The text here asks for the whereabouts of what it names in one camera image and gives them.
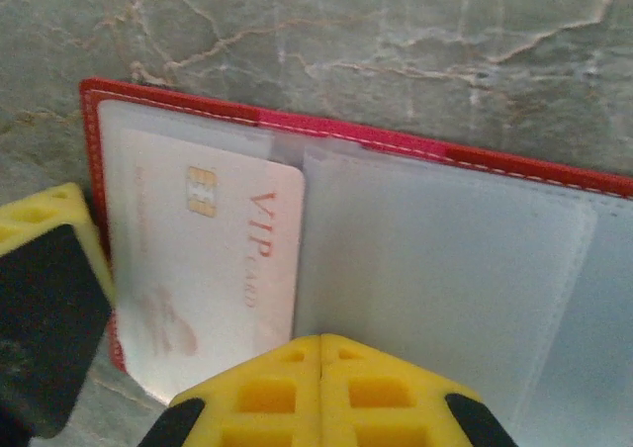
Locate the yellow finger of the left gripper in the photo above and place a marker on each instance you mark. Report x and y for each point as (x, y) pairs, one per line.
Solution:
(49, 308)

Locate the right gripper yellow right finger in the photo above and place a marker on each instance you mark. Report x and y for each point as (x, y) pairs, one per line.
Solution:
(386, 407)

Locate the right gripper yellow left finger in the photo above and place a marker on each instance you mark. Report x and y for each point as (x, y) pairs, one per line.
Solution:
(267, 407)

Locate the red card holder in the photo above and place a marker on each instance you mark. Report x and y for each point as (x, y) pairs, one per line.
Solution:
(420, 269)

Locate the white VIP card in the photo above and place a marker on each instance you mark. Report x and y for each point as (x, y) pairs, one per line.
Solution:
(222, 249)

